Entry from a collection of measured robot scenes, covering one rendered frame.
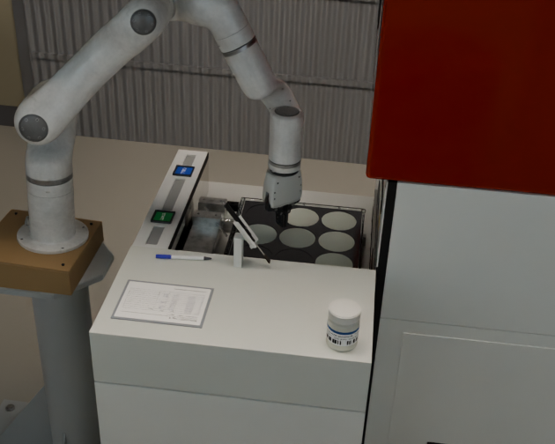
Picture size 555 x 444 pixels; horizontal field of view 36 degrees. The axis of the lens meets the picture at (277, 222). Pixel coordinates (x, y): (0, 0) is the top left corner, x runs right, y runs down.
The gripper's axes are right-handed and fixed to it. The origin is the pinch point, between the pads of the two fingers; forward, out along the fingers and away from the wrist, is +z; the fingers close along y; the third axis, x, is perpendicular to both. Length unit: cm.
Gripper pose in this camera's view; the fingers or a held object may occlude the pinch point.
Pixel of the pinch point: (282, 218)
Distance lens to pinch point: 228.5
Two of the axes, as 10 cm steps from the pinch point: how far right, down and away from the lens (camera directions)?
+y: -8.2, 2.8, -5.0
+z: -0.4, 8.4, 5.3
